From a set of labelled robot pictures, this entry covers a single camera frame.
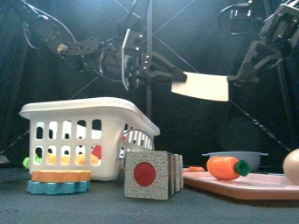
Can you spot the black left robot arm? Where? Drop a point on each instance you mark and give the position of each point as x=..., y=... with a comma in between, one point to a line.
x=46, y=30

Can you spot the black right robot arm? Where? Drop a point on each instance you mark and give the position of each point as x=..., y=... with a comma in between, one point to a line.
x=237, y=20

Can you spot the orange toy carrot green top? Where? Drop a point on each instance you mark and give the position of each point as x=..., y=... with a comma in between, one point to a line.
x=221, y=168

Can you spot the white plastic slotted basket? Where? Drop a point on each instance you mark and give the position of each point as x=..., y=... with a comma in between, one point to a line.
x=108, y=116

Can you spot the red toy piece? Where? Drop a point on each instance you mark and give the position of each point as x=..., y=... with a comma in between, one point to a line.
x=96, y=151

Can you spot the blue-grey toy pot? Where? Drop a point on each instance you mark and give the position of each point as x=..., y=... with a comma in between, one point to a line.
x=252, y=160

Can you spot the orange toy sausage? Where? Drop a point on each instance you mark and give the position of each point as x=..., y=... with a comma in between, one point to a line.
x=195, y=169

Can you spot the thin patterned block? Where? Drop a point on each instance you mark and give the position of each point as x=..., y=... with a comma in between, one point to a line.
x=176, y=175
x=180, y=172

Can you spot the patterned block with red circle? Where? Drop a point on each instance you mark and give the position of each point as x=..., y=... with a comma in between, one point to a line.
x=145, y=175

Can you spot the beige toy egg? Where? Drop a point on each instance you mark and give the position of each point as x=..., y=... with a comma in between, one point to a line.
x=291, y=167

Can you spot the pink plastic tray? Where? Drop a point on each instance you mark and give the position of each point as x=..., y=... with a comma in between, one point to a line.
x=248, y=188

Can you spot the orange wooden gear block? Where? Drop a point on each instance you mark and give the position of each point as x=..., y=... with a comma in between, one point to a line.
x=60, y=176

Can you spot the toy corn with green husk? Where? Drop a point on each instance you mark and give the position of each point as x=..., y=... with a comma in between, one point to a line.
x=26, y=162

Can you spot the black vertical frame pole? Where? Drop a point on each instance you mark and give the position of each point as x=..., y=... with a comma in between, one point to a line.
x=148, y=17

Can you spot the thin diagonal frame brace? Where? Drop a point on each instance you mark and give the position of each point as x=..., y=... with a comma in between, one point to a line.
x=260, y=125

